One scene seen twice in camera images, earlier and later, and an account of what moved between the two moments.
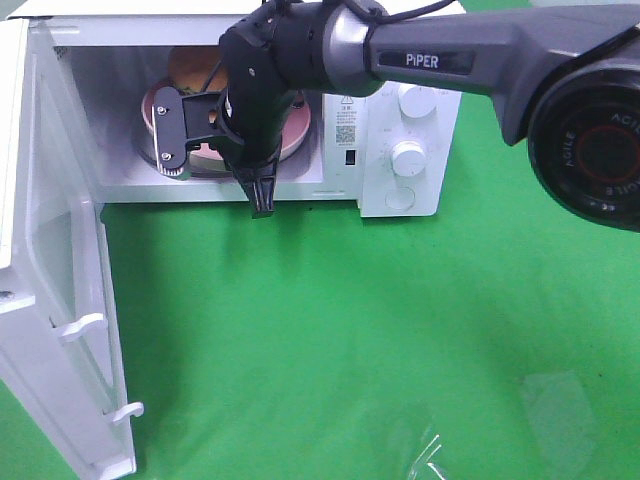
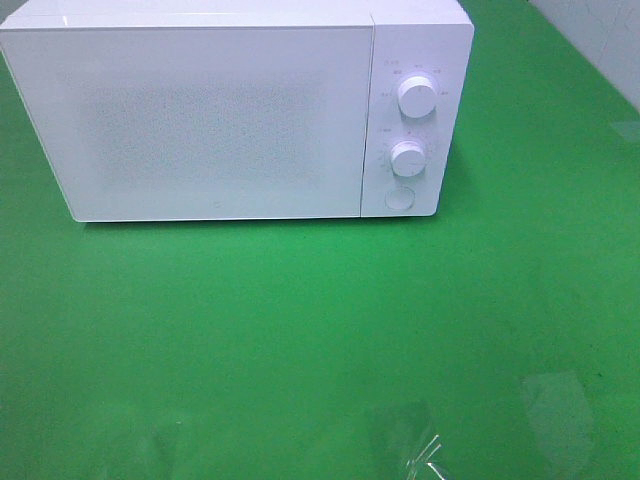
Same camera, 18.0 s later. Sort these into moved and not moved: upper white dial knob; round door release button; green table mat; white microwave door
Moved: white microwave door
Not moved: green table mat; upper white dial knob; round door release button
